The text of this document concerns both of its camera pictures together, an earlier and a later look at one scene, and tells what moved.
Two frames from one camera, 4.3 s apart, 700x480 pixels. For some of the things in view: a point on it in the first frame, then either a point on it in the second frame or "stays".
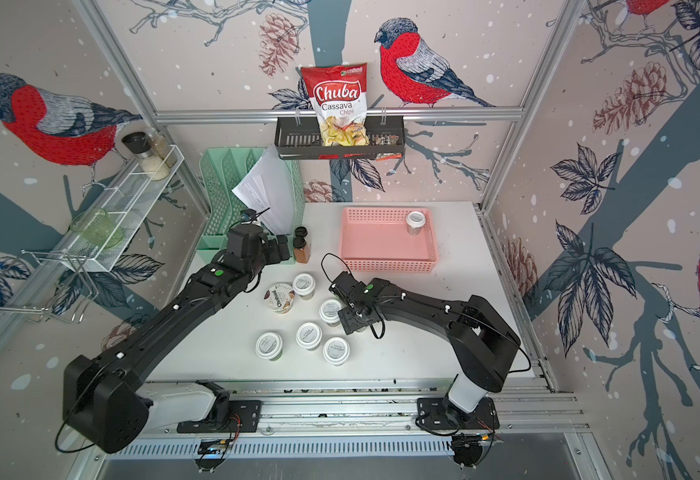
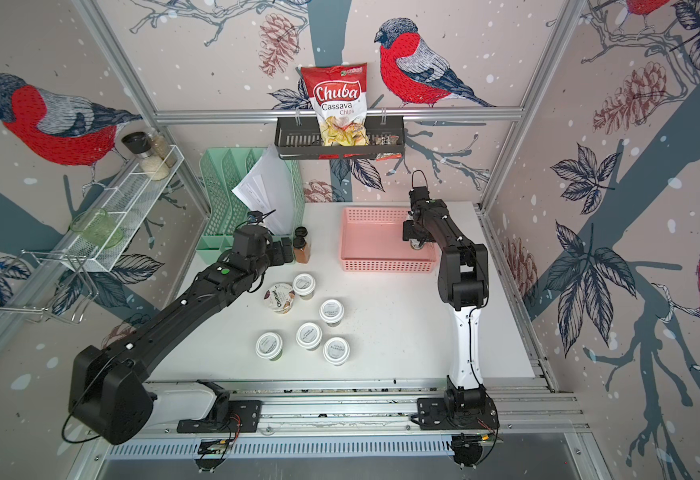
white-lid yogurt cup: [329, 312] stays
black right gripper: [348, 325] → [407, 234]
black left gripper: [276, 254] stays
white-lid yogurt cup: [304, 285] stays
